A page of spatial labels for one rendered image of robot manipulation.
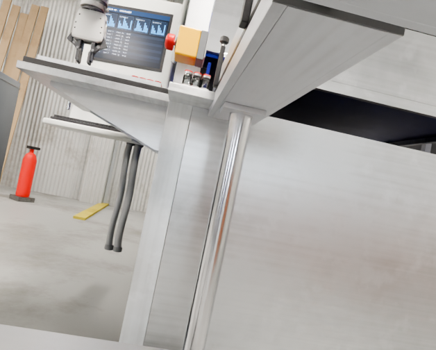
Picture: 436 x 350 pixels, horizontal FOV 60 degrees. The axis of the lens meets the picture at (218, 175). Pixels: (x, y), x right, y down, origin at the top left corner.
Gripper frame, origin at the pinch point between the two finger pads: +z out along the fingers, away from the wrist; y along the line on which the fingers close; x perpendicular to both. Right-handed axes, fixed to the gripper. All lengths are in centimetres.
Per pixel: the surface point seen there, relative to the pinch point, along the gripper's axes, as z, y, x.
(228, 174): 30, -48, 50
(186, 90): 13, -35, 42
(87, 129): 20, 8, -51
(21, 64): 11.8, 7.5, 26.6
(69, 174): 64, 112, -423
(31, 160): 49, 125, -312
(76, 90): 14.2, -4.7, 18.1
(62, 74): 12.2, -2.9, 26.6
